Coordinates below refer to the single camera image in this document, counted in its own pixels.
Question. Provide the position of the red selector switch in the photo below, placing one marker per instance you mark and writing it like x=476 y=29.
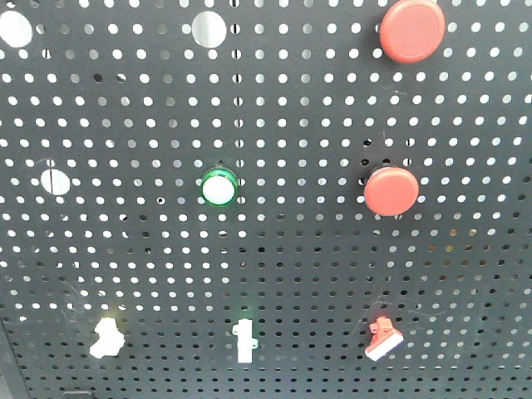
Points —
x=385 y=337

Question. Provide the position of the green illuminated push button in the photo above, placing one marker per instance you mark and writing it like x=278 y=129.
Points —
x=219 y=186

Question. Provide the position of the black perforated pegboard panel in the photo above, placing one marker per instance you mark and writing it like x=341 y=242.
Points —
x=114 y=111

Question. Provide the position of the lower red mushroom button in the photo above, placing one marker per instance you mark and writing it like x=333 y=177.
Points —
x=390 y=190

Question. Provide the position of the red mushroom button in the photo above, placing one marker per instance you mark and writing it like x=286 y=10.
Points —
x=390 y=190
x=411 y=31

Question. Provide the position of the upper red mushroom button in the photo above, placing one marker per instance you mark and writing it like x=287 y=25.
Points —
x=411 y=31

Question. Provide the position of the green-white selector switch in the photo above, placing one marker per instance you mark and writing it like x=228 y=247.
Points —
x=246 y=342

